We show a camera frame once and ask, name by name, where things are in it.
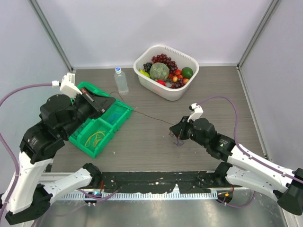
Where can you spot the red apple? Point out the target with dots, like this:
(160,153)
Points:
(161,82)

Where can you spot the clear water bottle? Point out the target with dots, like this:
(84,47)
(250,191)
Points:
(121,82)

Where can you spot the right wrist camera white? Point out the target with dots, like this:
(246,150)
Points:
(196,112)

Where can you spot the cherry cluster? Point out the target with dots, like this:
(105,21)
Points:
(176,80)

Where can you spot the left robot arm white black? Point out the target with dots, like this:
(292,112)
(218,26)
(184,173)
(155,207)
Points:
(26,199)

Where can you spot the white plastic basket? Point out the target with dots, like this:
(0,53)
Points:
(182,60)

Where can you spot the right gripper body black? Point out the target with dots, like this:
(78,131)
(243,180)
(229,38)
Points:
(192,135)

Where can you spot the green compartment tray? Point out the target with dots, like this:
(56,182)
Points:
(94,134)

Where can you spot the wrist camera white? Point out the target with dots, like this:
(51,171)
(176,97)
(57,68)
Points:
(196,112)
(67,85)

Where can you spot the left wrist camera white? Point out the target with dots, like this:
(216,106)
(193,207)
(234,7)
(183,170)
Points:
(67,85)

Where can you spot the red grape bunch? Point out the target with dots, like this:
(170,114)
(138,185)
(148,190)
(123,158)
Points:
(163,58)

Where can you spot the yellow banana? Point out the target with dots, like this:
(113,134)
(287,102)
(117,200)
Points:
(143,72)

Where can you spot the green round melon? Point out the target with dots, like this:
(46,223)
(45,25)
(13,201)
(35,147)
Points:
(159,71)

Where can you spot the dark grape bunch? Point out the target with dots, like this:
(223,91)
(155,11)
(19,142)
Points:
(147,66)

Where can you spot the green lime fruit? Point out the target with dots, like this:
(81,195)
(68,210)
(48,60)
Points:
(187,72)

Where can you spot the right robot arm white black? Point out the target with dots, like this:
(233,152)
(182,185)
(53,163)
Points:
(245,168)

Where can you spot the slotted white cable duct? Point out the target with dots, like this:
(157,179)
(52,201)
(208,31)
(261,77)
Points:
(174,195)

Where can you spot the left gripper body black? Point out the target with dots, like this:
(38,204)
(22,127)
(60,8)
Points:
(84,110)

